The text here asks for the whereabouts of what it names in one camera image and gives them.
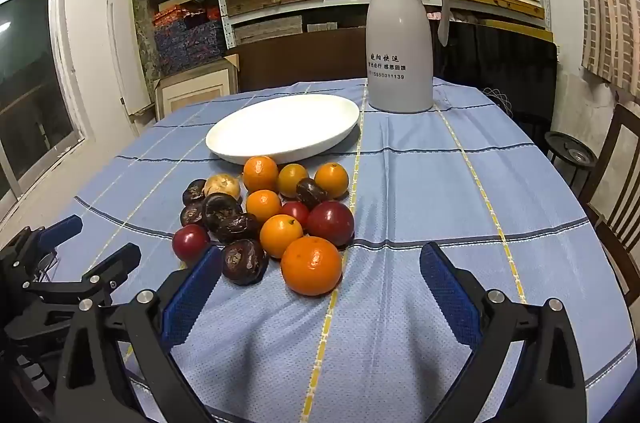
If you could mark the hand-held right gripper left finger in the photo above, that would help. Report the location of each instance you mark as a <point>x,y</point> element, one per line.
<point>192,298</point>

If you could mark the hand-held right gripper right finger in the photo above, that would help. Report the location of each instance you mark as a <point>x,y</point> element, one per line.
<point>450,293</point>

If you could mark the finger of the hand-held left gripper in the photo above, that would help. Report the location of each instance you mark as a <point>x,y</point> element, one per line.
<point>117,260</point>
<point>62,229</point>

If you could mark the dark water chestnut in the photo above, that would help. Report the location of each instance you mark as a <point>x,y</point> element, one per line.
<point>244,261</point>
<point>191,214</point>
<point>237,228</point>
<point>310,192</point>
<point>220,210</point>
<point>194,192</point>

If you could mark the pale yellow round fruit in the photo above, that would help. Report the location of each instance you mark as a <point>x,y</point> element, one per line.
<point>222,185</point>

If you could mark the large orange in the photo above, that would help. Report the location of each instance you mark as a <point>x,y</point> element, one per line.
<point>311,265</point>

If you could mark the large red plum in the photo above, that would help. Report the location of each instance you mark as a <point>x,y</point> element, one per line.
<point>330,223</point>

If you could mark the yellowish orange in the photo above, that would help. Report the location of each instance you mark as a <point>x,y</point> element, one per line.
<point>292,179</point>

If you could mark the white oval plate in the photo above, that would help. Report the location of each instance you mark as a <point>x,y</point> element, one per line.
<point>280,128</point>

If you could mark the blue checked tablecloth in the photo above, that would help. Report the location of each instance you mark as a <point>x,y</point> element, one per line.
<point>425,203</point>

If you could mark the brown wooden chair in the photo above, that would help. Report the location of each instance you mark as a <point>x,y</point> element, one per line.
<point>617,253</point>

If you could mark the white leaning board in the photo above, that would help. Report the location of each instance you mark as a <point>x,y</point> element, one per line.
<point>125,53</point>

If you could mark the black round stand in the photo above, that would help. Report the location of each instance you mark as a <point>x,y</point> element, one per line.
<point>570,148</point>

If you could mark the green marbled slab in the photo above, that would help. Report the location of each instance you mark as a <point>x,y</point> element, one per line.
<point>145,43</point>

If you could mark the pile of patterned boxes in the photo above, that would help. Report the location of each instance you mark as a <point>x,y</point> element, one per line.
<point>185,38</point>

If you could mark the dark cloth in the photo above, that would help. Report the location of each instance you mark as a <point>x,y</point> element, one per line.
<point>500,63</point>

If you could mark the white thermos jug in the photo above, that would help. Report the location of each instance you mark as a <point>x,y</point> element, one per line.
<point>400,53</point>

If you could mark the brown board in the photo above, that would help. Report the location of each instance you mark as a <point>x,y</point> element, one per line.
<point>300,58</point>

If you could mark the patterned curtain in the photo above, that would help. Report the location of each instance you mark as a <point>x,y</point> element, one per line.
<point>610,3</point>

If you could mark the window with white frame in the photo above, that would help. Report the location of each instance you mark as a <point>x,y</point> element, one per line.
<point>30,78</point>

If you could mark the beige picture frame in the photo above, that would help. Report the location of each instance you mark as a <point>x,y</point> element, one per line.
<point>195,90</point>

